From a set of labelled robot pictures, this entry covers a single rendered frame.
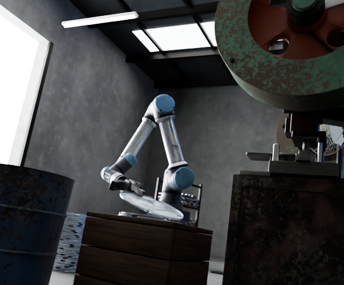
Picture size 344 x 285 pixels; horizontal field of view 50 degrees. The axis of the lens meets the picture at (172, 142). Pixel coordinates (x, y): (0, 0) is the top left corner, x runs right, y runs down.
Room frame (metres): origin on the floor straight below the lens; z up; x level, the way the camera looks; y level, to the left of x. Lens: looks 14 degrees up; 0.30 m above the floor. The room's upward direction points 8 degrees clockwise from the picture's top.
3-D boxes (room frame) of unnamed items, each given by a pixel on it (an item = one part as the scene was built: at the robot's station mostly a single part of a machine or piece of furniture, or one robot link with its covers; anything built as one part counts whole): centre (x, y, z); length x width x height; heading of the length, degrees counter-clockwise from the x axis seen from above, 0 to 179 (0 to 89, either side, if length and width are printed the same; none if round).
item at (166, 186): (2.16, -0.04, 0.62); 0.13 x 0.12 x 0.14; 16
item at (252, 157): (1.88, -0.53, 0.72); 0.25 x 0.14 x 0.14; 64
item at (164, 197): (2.16, -0.04, 0.50); 0.15 x 0.15 x 0.10
